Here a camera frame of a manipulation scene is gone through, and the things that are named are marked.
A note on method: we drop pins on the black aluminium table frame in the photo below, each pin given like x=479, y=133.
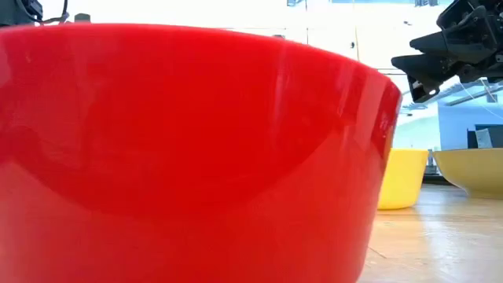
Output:
x=436, y=180

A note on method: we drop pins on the mustard bowl with terrazzo inside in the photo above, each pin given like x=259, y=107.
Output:
x=471, y=173

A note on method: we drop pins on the white paper sheet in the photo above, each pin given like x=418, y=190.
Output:
x=483, y=138

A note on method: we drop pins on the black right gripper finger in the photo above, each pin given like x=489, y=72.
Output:
x=432, y=43
x=424, y=65

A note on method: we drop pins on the dark background monitor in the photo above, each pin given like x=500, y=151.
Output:
x=497, y=135

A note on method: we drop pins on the red plastic mini bowl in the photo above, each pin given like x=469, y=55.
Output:
x=177, y=157

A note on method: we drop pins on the gray slanted ceiling beam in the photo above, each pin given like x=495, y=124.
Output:
x=471, y=97

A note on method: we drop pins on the yellow plastic mini bowl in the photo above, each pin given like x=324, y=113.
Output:
x=404, y=177

